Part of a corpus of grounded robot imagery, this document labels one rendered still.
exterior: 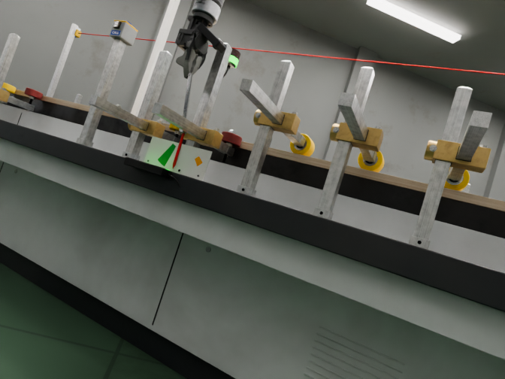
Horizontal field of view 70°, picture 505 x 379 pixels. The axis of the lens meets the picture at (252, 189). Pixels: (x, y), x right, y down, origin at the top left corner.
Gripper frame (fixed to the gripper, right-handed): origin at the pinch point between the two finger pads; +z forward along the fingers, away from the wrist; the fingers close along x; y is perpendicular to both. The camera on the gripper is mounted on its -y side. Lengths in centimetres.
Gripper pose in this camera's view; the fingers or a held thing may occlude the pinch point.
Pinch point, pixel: (188, 74)
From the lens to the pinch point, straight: 126.3
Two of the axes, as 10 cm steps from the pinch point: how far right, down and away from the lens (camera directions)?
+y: -8.6, -2.7, 4.3
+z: -3.2, 9.5, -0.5
